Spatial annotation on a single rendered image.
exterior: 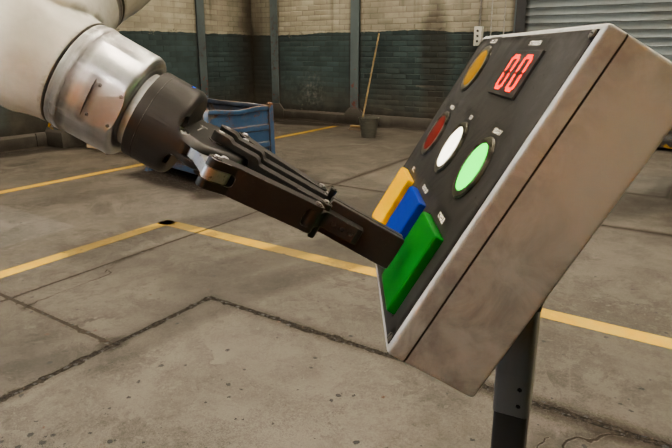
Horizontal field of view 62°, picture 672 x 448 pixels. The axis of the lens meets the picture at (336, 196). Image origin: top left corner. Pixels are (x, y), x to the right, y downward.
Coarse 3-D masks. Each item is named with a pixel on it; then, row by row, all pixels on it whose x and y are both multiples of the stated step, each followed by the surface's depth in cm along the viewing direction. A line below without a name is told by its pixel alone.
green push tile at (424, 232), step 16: (416, 224) 50; (432, 224) 47; (416, 240) 47; (432, 240) 44; (400, 256) 49; (416, 256) 45; (432, 256) 44; (384, 272) 52; (400, 272) 47; (416, 272) 44; (384, 288) 49; (400, 288) 45; (400, 304) 45
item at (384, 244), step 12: (336, 204) 46; (348, 216) 46; (360, 216) 46; (372, 228) 46; (384, 228) 47; (336, 240) 47; (360, 240) 47; (372, 240) 47; (384, 240) 47; (396, 240) 47; (360, 252) 47; (372, 252) 47; (384, 252) 47; (396, 252) 47; (384, 264) 47
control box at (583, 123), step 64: (512, 64) 50; (576, 64) 37; (640, 64) 37; (448, 128) 61; (512, 128) 42; (576, 128) 38; (640, 128) 38; (448, 192) 49; (512, 192) 39; (576, 192) 39; (448, 256) 41; (512, 256) 40; (576, 256) 40; (384, 320) 47; (448, 320) 42; (512, 320) 42; (448, 384) 43
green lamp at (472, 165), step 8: (472, 152) 48; (480, 152) 45; (472, 160) 46; (480, 160) 44; (464, 168) 47; (472, 168) 45; (464, 176) 46; (472, 176) 44; (456, 184) 47; (464, 184) 45
